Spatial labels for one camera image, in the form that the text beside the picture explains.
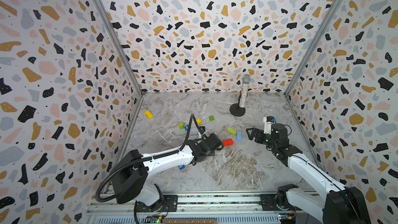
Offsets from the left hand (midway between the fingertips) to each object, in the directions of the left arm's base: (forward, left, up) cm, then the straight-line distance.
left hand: (211, 146), depth 83 cm
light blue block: (+11, -18, -9) cm, 23 cm away
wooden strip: (-32, +10, -6) cm, 34 cm away
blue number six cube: (-8, +16, -8) cm, 20 cm away
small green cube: (+26, -1, -10) cm, 28 cm away
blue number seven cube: (+17, +15, -8) cm, 25 cm away
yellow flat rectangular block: (+28, +42, -8) cm, 51 cm away
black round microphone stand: (+31, -19, -10) cm, 38 cm away
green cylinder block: (+18, +19, -8) cm, 27 cm away
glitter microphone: (+28, -20, +14) cm, 37 cm away
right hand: (+8, -22, +5) cm, 24 cm away
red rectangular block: (+7, -10, -9) cm, 15 cm away
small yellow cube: (+23, +8, -10) cm, 27 cm away
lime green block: (+15, -14, -9) cm, 22 cm away
